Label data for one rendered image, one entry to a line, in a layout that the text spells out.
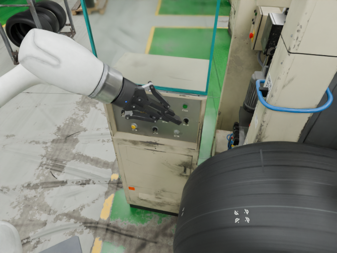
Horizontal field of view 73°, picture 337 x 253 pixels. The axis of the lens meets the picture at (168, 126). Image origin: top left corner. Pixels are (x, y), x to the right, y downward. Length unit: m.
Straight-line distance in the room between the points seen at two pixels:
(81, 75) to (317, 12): 0.52
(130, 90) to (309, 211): 0.46
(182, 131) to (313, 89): 0.79
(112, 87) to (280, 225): 0.45
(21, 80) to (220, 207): 0.57
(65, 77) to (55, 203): 1.94
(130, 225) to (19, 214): 0.98
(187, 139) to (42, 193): 1.60
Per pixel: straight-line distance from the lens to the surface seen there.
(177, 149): 1.36
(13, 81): 0.69
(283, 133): 0.80
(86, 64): 0.53
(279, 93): 0.70
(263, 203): 0.53
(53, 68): 0.52
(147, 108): 0.65
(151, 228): 2.07
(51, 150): 2.83
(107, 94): 0.56
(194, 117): 1.23
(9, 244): 1.18
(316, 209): 0.54
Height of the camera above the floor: 1.90
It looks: 43 degrees down
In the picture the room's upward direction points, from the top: straight up
